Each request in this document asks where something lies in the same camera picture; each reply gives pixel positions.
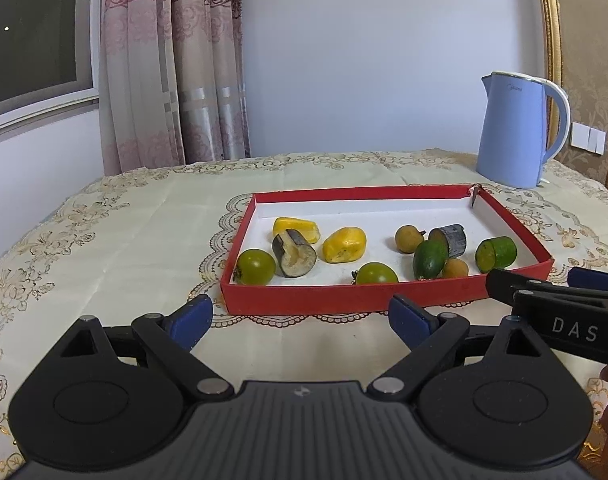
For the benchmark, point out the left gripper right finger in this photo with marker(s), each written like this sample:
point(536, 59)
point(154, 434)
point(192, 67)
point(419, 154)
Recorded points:
point(433, 342)

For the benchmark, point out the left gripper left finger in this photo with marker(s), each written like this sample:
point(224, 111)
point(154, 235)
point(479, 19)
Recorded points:
point(168, 341)

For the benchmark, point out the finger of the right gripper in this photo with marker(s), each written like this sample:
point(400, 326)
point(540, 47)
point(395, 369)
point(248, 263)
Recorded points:
point(587, 278)

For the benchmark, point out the green avocado half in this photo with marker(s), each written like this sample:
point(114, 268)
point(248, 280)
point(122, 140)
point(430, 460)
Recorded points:
point(429, 259)

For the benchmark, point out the yellow fruit piece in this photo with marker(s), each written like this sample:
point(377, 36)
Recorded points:
point(344, 245)
point(307, 228)

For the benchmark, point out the eggplant half cut piece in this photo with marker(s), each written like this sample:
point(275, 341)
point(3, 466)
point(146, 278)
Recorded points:
point(295, 256)

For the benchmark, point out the brown longan front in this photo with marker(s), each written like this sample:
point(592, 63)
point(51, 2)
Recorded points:
point(455, 268)

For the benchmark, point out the brown longan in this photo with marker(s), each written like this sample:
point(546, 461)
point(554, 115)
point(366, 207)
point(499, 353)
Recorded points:
point(455, 268)
point(408, 238)

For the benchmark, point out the green cut cucumber chunk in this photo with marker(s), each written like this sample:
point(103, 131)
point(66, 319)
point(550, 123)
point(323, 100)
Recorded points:
point(495, 253)

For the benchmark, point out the green round fruit front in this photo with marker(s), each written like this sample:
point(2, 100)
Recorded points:
point(374, 273)

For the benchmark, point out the green round fruit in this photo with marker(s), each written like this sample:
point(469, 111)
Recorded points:
point(374, 273)
point(254, 267)

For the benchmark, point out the brown longan back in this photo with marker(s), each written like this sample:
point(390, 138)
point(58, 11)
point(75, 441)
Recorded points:
point(408, 238)

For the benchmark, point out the dark eggplant slice right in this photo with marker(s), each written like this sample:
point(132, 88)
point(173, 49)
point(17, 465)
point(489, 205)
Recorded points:
point(452, 237)

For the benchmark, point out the green round fruit left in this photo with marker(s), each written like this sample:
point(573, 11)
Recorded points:
point(254, 267)

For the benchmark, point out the blue electric kettle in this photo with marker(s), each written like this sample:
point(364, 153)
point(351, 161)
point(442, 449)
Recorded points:
point(513, 147)

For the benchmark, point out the red shallow box tray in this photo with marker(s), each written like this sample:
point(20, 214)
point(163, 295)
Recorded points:
point(379, 211)

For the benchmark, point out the pink floral curtain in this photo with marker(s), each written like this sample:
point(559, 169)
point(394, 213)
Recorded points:
point(171, 83)

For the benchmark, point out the gold framed headboard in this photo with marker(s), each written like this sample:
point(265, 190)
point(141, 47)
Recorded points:
point(576, 57)

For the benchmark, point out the white wall switch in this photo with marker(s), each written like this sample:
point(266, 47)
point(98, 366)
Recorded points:
point(588, 139)

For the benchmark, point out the window with white frame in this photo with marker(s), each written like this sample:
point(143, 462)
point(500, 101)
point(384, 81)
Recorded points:
point(48, 57)

